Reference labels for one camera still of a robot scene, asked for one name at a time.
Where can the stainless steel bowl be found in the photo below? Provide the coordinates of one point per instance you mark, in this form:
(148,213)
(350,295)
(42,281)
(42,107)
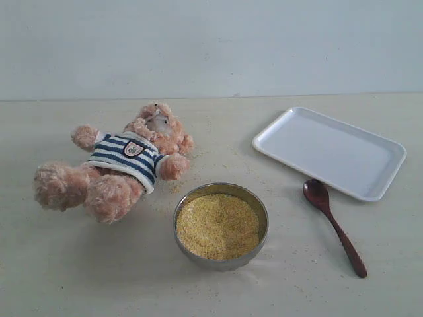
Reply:
(237,191)

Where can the yellow millet grains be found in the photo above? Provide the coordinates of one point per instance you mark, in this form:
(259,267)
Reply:
(218,227)

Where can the white rectangular plastic tray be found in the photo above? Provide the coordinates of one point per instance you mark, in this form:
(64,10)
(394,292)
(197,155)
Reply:
(352,160)

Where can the dark red wooden spoon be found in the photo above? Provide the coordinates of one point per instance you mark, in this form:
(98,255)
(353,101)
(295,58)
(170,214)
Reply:
(317,195)

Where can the pink plush teddy bear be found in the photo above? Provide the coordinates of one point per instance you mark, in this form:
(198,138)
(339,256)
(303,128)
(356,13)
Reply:
(121,168)

